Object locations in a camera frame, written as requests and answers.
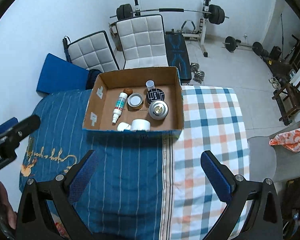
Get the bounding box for white spray bottle teal label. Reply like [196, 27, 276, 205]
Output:
[112, 92, 128, 124]

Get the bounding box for person's left hand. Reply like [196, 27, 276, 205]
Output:
[0, 181, 17, 229]

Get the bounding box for grey chair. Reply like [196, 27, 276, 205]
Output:
[248, 134, 300, 183]

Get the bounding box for blue foam mat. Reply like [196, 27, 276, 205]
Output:
[36, 53, 89, 94]

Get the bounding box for orange patterned cloth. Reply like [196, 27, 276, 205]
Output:
[269, 127, 300, 153]

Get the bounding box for white earbuds case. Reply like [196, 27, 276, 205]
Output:
[117, 122, 131, 132]

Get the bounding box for left white quilted chair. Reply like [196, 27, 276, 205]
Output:
[62, 30, 120, 73]

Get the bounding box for white quilted chair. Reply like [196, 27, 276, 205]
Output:
[62, 30, 120, 73]
[116, 14, 168, 69]

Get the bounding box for brown wooden ball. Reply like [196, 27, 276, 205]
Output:
[123, 88, 133, 96]

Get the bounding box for plaid checkered blanket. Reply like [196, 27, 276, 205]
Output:
[159, 86, 249, 239]

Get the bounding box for white round jar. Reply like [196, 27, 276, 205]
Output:
[130, 119, 151, 131]

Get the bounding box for silver tin white lid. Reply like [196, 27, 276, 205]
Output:
[127, 93, 143, 110]

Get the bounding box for dark wooden stool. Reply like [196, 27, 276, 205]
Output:
[272, 81, 300, 126]

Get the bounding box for cardboard box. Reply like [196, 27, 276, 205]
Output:
[82, 67, 184, 138]

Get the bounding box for black round tin white lines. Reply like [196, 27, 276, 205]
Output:
[146, 88, 165, 105]

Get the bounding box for white cylindrical cup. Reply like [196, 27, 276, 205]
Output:
[146, 80, 155, 90]

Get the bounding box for right white quilted chair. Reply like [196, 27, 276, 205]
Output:
[116, 14, 168, 69]

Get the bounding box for chrome dumbbell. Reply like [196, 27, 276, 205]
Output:
[190, 62, 205, 84]

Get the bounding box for white barbell rack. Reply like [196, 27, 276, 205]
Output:
[134, 0, 211, 57]

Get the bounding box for racked barbell black plates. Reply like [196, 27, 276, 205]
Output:
[109, 4, 229, 25]

